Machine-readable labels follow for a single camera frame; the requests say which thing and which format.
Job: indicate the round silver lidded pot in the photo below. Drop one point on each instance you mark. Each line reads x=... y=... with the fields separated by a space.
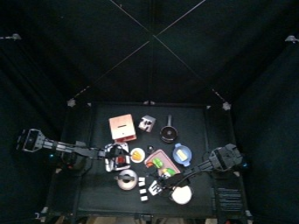
x=126 y=179

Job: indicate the white-rimmed black tray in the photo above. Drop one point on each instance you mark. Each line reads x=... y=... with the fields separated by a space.
x=108 y=166

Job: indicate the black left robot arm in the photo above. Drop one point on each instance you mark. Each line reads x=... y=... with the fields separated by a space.
x=58 y=145

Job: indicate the pink tray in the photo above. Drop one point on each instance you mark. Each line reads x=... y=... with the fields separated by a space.
x=162 y=154

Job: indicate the grey toy toaster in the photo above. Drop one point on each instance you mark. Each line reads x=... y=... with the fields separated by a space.
x=147 y=123

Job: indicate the white striped block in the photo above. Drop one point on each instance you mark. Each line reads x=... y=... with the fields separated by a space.
x=155 y=188

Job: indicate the white sushi roll piece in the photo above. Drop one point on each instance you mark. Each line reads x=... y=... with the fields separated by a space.
x=143 y=191
x=142 y=179
x=144 y=198
x=142 y=184

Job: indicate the black pan with lid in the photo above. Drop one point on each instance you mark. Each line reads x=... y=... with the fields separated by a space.
x=168 y=133

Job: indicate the metal frame bracket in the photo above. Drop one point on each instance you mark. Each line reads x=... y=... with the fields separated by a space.
x=71 y=102
x=291 y=38
x=15 y=37
x=226 y=105

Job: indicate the small metal cup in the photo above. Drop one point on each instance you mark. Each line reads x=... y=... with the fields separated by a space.
x=151 y=148

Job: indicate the red toy food piece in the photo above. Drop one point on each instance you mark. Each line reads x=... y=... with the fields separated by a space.
x=122 y=160

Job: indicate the toy corn cob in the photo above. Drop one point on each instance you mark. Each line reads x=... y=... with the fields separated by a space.
x=168 y=171

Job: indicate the white round plate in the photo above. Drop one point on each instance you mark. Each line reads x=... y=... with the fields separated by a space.
x=182 y=194

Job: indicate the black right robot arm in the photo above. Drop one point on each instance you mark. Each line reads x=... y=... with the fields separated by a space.
x=218 y=160

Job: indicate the green cut toy vegetable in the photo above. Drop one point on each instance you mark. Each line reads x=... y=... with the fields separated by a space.
x=156 y=163

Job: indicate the orange toy food slices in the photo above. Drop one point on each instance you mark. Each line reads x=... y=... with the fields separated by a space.
x=136 y=156

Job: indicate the yellow toy butter block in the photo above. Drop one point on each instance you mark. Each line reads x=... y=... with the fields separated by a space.
x=182 y=155

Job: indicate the orange toy carrot piece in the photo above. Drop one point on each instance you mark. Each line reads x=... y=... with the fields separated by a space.
x=150 y=164

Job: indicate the small white plate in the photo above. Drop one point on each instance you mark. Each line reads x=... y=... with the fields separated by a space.
x=136 y=149

